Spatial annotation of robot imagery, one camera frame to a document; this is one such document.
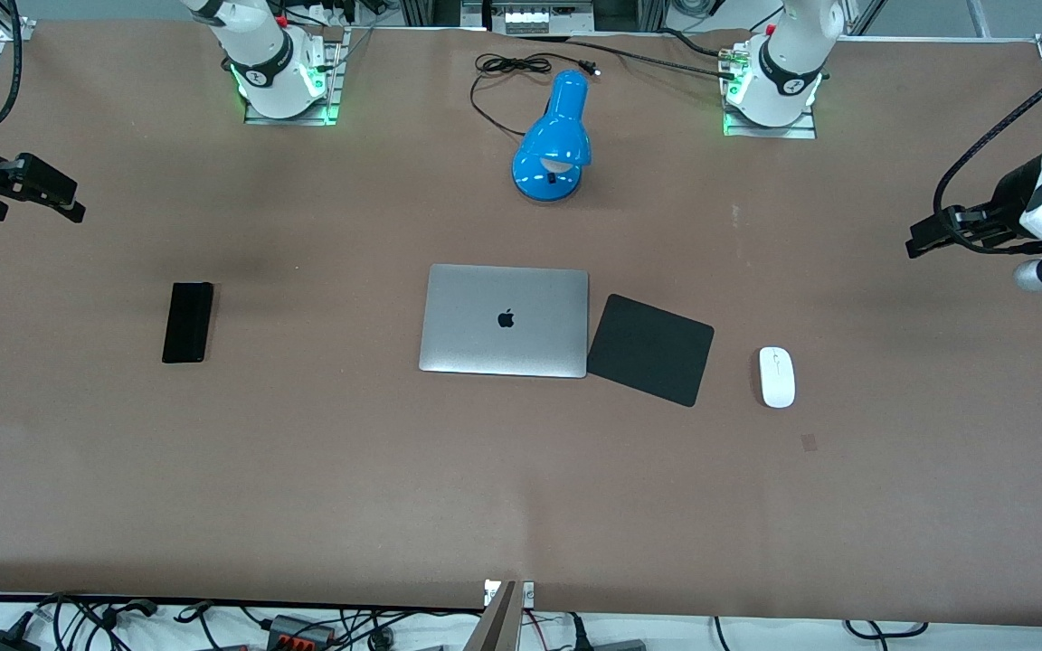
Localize black smartphone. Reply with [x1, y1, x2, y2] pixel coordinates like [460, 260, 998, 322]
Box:
[162, 282, 215, 364]

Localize white computer mouse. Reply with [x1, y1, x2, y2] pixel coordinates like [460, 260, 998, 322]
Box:
[758, 346, 797, 410]

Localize black mouse pad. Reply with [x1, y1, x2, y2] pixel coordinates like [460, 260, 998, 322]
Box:
[586, 294, 715, 408]

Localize blue desk lamp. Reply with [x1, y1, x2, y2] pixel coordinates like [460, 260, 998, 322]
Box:
[511, 70, 592, 203]

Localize silver closed laptop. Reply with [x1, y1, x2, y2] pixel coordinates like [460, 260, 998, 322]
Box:
[419, 264, 591, 379]

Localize white power strip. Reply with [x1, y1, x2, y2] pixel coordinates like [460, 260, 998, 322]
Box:
[501, 0, 596, 35]

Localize black box with orange connectors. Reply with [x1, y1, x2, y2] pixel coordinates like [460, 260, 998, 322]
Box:
[266, 615, 338, 651]

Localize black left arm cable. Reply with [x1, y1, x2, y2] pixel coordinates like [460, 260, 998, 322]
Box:
[933, 65, 1042, 256]

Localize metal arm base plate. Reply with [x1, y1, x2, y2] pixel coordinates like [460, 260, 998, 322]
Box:
[722, 98, 818, 140]
[243, 27, 350, 126]

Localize thick black base cable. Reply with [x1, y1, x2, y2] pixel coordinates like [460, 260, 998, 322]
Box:
[655, 27, 726, 58]

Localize thin black base cable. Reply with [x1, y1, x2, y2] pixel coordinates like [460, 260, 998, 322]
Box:
[512, 34, 741, 82]

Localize black lamp power cord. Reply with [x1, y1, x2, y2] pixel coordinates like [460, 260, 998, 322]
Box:
[469, 52, 602, 138]

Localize aluminium frame post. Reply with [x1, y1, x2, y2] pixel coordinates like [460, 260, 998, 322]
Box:
[399, 0, 463, 28]

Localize small metal camera bracket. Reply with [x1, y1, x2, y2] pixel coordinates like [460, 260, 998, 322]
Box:
[483, 580, 535, 607]

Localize brown camera mount post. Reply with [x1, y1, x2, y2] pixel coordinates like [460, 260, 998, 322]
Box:
[465, 581, 522, 651]

